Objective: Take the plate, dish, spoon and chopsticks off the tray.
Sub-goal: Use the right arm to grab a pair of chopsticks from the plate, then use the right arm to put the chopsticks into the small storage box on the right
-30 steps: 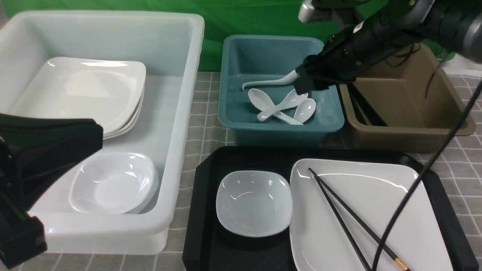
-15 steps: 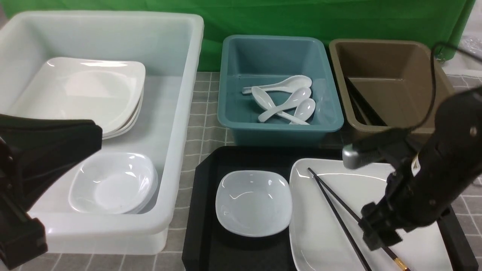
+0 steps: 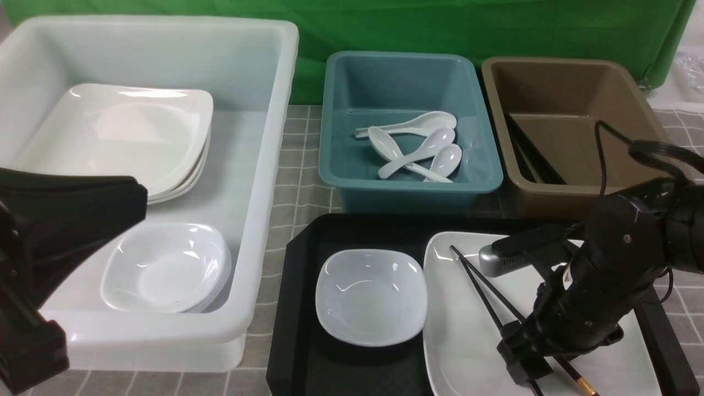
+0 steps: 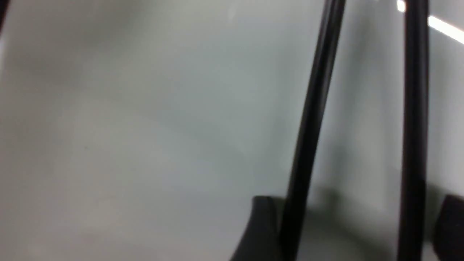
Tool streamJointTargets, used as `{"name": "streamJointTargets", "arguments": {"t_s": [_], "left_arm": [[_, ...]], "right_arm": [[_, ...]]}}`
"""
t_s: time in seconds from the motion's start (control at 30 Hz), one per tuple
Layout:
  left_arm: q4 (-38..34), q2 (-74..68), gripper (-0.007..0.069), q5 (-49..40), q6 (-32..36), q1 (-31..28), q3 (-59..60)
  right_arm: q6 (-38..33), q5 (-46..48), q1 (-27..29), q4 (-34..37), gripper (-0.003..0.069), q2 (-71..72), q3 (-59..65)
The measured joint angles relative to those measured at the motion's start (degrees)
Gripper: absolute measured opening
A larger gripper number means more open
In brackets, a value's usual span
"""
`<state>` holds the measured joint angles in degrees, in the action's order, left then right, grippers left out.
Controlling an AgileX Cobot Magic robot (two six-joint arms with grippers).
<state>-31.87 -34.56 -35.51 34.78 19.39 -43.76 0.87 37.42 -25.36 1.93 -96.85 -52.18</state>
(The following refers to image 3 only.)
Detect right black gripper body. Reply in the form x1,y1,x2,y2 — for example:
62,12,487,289
497,258,655,385

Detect black chopstick gold tip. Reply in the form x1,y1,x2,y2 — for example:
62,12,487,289
450,245,600,395

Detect large white square plate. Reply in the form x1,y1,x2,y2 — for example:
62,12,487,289
422,232,662,395

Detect small white square bowl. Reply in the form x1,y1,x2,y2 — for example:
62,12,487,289
315,249,429,348

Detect white ceramic spoon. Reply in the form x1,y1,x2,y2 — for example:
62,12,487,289
378,128,456,179

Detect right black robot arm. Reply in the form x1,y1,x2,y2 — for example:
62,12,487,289
491,178,702,385

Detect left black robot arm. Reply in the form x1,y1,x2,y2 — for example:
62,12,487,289
1,168,147,395

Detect top stacked white plate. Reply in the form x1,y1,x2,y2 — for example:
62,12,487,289
8,83,214,199

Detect black chopsticks in bin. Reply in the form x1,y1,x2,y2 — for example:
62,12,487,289
503,112,566,185

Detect brown plastic bin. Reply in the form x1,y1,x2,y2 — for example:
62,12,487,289
482,57,669,221

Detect white spoon right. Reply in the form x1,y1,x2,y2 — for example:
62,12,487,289
429,144,463,178

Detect white spoon middle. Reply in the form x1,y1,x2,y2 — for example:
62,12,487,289
368,127,452,183

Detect white spoon top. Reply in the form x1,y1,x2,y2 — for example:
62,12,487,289
376,111,457,137

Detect clear plastic bag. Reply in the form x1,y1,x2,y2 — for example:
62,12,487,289
672,52,703,103

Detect black serving tray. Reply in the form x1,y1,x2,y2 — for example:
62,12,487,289
266,213,700,396

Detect green backdrop cloth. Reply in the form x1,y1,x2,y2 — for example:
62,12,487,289
2,1,696,105

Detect grey checkered tablecloth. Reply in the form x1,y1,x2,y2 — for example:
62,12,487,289
22,104,704,396

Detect teal plastic bin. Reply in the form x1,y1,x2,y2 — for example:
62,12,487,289
318,52,503,216

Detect lower stacked white plates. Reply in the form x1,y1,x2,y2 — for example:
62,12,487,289
147,130,211,205

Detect stacked small white bowls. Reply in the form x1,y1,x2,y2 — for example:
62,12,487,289
100,222,232,314

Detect black cable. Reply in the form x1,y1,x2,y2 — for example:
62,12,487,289
594,120,704,197

